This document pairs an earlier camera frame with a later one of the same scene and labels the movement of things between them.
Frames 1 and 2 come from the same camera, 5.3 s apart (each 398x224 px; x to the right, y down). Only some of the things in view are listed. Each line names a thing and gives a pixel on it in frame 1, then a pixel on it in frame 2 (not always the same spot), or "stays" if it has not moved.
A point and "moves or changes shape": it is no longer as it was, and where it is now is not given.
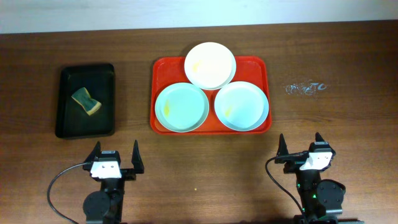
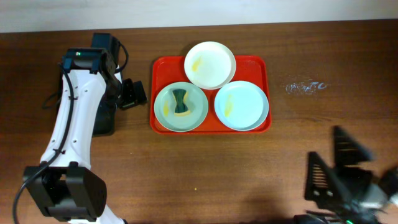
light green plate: [181, 107] stays
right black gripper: [291, 165] → [318, 176]
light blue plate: [243, 106] stays
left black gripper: [129, 174] → [133, 94]
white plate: [210, 66] stays
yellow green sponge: [89, 104] moves or changes shape
